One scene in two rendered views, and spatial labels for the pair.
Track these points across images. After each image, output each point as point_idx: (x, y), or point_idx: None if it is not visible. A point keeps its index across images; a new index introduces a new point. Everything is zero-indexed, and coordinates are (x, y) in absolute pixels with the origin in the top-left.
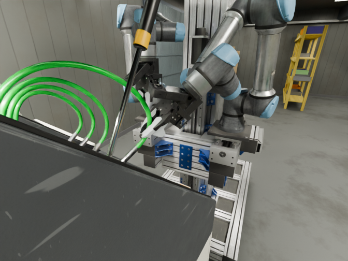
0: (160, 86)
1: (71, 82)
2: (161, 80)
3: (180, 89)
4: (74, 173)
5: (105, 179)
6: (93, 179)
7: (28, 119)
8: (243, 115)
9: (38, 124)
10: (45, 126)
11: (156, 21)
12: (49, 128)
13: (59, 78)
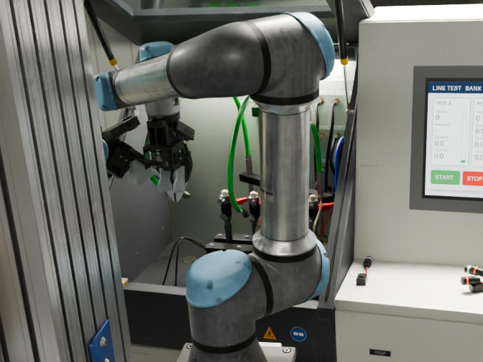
0: (124, 118)
1: (238, 111)
2: (145, 158)
3: (103, 132)
4: None
5: None
6: None
7: (346, 166)
8: None
9: (338, 179)
10: (342, 190)
11: (139, 62)
12: (341, 197)
13: (243, 102)
